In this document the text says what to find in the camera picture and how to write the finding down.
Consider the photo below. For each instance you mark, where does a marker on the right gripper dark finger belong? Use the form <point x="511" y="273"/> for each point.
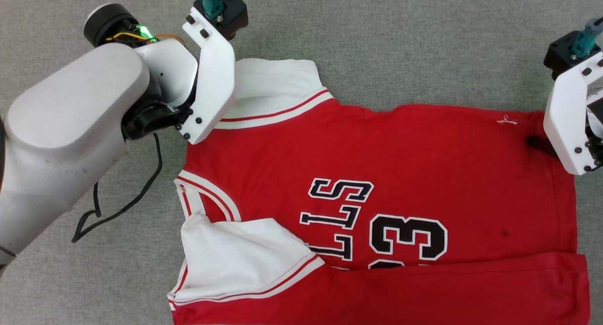
<point x="539" y="143"/>

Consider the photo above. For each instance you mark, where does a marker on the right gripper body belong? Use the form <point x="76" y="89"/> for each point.
<point x="597" y="127"/>

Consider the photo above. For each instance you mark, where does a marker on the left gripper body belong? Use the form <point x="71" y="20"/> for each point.
<point x="169" y="70"/>

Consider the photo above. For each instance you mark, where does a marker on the red and white basketball jersey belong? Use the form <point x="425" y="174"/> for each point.
<point x="400" y="150"/>

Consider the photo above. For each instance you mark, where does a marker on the white and grey left arm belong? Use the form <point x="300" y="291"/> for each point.
<point x="61" y="127"/>

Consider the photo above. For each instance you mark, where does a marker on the white right camera bracket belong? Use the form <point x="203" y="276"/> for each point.
<point x="565" y="117"/>

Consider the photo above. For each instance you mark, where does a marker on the white camera bracket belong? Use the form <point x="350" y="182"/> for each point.
<point x="214" y="80"/>
<point x="565" y="117"/>

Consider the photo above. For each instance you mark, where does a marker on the white left camera bracket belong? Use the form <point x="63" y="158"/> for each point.
<point x="214" y="80"/>

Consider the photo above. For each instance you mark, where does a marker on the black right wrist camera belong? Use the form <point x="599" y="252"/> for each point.
<point x="558" y="54"/>

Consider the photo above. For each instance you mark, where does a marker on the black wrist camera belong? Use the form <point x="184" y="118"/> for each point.
<point x="235" y="14"/>
<point x="558" y="54"/>

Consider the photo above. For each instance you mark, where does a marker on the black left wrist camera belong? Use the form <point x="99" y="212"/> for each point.
<point x="235" y="14"/>

